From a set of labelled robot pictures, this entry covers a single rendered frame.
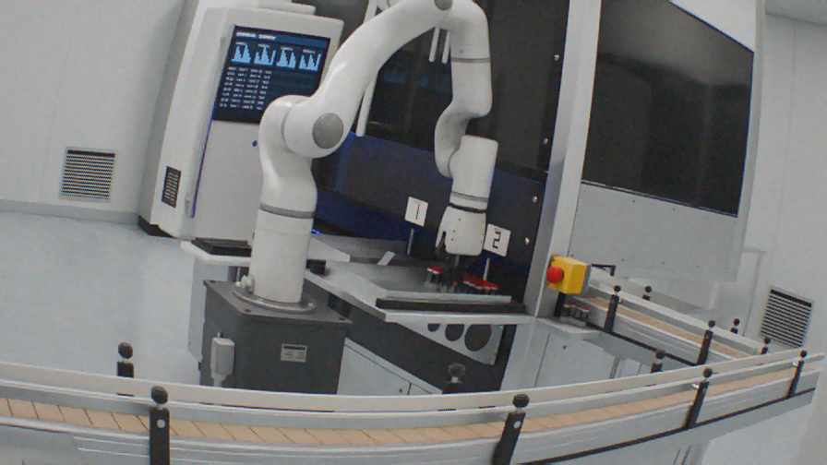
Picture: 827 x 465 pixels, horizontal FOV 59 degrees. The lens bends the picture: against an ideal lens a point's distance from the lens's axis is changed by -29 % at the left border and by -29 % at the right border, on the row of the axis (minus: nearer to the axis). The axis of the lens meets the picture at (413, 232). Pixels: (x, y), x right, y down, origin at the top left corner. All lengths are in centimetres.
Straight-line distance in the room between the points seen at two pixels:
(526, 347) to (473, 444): 118
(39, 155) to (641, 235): 564
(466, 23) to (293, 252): 64
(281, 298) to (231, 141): 99
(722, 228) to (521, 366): 91
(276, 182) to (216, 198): 95
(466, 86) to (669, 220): 75
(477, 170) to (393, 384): 76
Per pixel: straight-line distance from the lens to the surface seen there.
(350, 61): 199
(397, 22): 202
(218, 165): 288
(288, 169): 200
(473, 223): 226
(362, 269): 237
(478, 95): 219
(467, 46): 217
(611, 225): 241
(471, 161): 222
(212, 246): 270
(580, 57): 226
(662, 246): 261
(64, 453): 85
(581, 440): 130
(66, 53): 730
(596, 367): 253
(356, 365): 289
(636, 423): 139
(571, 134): 226
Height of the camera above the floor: 131
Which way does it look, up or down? 7 degrees down
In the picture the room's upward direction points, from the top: 11 degrees clockwise
